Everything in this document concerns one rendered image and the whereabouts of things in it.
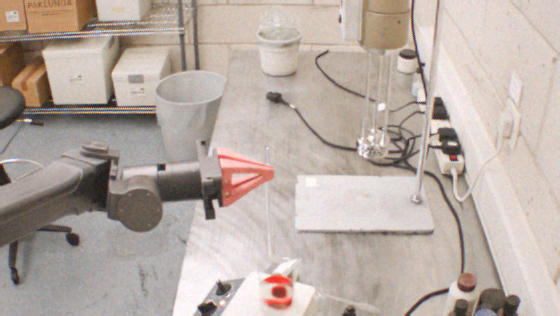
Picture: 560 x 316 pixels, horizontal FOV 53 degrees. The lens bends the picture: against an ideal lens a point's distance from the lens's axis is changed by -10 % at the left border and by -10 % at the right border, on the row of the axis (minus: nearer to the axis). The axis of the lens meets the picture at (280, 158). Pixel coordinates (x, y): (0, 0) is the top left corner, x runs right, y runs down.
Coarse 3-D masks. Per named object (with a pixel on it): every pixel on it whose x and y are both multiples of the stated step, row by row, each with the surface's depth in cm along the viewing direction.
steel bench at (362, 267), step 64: (256, 64) 199; (320, 64) 199; (384, 64) 200; (256, 128) 164; (320, 128) 164; (256, 192) 140; (448, 192) 139; (192, 256) 121; (256, 256) 121; (320, 256) 121; (384, 256) 121; (448, 256) 120
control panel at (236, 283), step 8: (232, 280) 108; (240, 280) 107; (216, 288) 109; (232, 288) 106; (208, 296) 107; (216, 296) 106; (224, 296) 104; (232, 296) 103; (216, 304) 103; (224, 304) 102; (216, 312) 101
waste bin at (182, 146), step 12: (192, 72) 272; (204, 72) 272; (168, 132) 258; (192, 132) 254; (204, 132) 256; (168, 144) 263; (180, 144) 259; (192, 144) 258; (168, 156) 269; (180, 156) 263; (192, 156) 262
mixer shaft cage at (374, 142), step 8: (368, 56) 115; (392, 56) 114; (368, 64) 116; (368, 72) 117; (368, 80) 118; (368, 88) 119; (376, 88) 120; (368, 96) 120; (376, 96) 121; (376, 104) 122; (376, 112) 123; (376, 120) 124; (384, 120) 122; (376, 128) 125; (384, 128) 123; (360, 136) 127; (368, 136) 126; (376, 136) 126; (384, 136) 124; (360, 144) 126; (368, 144) 124; (376, 144) 124; (384, 144) 124; (360, 152) 127; (368, 152) 125; (376, 152) 125; (384, 152) 126
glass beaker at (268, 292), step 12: (264, 264) 96; (276, 264) 97; (288, 264) 96; (264, 276) 97; (288, 276) 98; (264, 288) 93; (276, 288) 92; (288, 288) 93; (264, 300) 95; (276, 300) 94; (288, 300) 94; (264, 312) 96; (276, 312) 95; (288, 312) 96
